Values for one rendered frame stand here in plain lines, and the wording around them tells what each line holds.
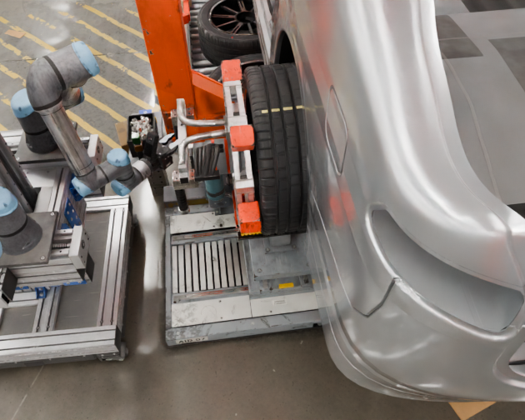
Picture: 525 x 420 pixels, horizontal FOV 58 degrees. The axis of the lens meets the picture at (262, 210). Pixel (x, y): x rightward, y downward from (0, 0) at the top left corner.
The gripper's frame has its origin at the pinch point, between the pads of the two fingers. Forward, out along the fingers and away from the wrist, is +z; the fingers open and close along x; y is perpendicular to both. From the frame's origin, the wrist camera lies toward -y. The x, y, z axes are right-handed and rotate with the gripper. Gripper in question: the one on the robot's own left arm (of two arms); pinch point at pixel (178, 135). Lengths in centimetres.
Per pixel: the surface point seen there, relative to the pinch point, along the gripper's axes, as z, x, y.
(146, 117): 20, -48, 29
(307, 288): 6, 66, 70
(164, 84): 15.5, -21.7, -6.5
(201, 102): 27.4, -12.8, 6.8
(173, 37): 20.9, -16.4, -29.0
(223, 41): 103, -65, 34
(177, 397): -68, 46, 83
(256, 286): -8, 45, 68
